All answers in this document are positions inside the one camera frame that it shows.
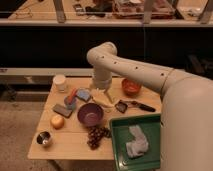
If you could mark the light wooden table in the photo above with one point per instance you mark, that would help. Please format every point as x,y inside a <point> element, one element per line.
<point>70,142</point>

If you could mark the white cylindrical cup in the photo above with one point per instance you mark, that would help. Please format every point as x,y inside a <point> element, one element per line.
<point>60,82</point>

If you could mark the white crumpled cloth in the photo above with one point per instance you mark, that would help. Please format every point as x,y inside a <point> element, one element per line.
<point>140,145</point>

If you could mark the yellow round fruit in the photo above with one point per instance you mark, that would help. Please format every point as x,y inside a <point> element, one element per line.
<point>57,121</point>

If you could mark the black handled spatula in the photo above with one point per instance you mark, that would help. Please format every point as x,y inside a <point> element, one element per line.
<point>122,106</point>

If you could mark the small metal cup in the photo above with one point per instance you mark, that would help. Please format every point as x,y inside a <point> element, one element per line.
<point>44,139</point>

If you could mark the purple bowl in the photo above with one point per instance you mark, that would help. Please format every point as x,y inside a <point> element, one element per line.
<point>90,114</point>

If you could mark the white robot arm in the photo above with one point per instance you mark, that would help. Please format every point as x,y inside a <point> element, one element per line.
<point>186,142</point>

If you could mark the blue sponge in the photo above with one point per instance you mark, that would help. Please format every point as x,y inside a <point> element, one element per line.
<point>83,94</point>

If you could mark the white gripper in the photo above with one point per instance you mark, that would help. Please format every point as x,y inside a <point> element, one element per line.
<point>102,85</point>

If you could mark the dark red grape bunch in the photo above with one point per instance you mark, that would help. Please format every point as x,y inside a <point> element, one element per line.
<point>95,135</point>

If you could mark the orange red bowl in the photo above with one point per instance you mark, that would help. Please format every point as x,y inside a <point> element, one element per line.
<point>130,88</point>

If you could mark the red handled brush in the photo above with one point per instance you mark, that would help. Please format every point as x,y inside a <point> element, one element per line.
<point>70,100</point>

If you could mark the green plastic tray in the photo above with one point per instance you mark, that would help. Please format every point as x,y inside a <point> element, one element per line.
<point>122,136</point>

